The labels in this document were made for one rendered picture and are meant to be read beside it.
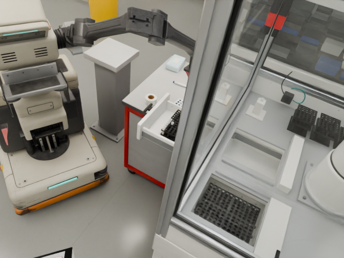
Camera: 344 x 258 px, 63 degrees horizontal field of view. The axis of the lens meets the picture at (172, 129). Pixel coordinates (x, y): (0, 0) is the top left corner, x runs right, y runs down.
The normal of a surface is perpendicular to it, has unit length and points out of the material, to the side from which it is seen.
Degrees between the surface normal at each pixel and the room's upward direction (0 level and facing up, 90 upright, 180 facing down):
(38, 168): 0
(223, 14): 90
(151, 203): 0
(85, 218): 0
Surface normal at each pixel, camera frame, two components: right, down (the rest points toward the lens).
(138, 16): 0.39, 0.12
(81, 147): 0.13, -0.68
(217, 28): -0.47, 0.60
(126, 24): -0.70, 0.00
